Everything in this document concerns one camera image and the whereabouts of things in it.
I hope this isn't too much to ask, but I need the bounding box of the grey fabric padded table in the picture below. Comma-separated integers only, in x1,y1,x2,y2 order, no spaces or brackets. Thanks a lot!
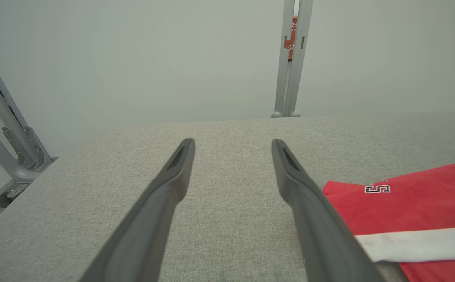
0,112,455,282

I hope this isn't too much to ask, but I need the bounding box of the red shirt with white sleeves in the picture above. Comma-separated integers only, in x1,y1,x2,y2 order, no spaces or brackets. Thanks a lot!
322,160,455,282

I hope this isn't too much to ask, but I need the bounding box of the grey partition post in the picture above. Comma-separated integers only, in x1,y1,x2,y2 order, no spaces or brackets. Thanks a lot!
283,0,314,118
271,0,296,118

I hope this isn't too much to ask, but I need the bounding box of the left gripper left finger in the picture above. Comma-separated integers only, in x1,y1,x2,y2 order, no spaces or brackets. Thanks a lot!
79,138,196,282

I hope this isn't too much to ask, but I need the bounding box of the red sign with white characters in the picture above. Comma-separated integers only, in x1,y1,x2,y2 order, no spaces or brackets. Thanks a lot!
288,16,298,61

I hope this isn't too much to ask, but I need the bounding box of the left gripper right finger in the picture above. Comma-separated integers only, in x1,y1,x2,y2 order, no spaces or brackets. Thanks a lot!
271,139,386,282

